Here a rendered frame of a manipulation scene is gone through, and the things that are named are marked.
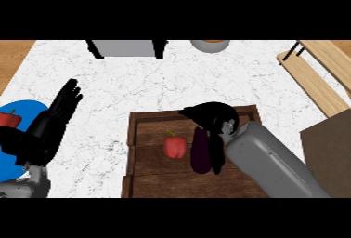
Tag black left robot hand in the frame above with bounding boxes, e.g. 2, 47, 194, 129
0, 78, 85, 167

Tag blue plate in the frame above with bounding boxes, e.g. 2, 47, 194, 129
0, 99, 50, 183

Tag brown wooden tray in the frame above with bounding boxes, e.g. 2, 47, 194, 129
119, 104, 271, 199

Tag red bell pepper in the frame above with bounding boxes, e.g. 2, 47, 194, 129
162, 130, 188, 160
0, 109, 23, 130

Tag grey and black appliance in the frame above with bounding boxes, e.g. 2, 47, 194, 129
83, 39, 169, 60

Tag brown box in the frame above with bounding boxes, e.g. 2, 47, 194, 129
297, 108, 351, 199

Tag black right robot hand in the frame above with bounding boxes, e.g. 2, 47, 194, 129
176, 101, 241, 176

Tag pale wooden tiered shelf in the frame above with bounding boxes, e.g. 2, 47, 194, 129
275, 39, 351, 119

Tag grey pot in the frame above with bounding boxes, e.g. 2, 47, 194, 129
188, 39, 231, 55

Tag dark purple eggplant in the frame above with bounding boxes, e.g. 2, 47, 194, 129
188, 126, 215, 175

